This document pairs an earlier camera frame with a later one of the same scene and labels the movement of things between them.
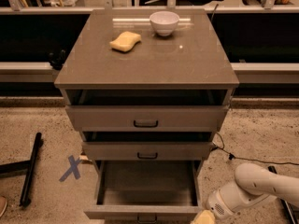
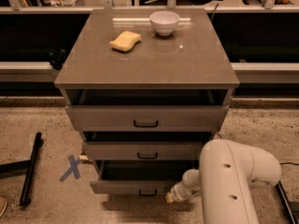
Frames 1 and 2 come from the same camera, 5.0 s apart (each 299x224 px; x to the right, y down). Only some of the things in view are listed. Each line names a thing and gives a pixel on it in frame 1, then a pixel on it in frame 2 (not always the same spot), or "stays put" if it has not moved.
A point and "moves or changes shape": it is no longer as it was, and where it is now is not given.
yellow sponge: (125, 41) stays put
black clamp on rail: (57, 59) stays put
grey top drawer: (147, 118) stays put
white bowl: (163, 22) stays put
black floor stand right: (290, 208) stays put
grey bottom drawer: (147, 191) moves or changes shape
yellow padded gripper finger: (204, 217) → (168, 198)
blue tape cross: (73, 169) stays put
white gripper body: (219, 203) → (178, 191)
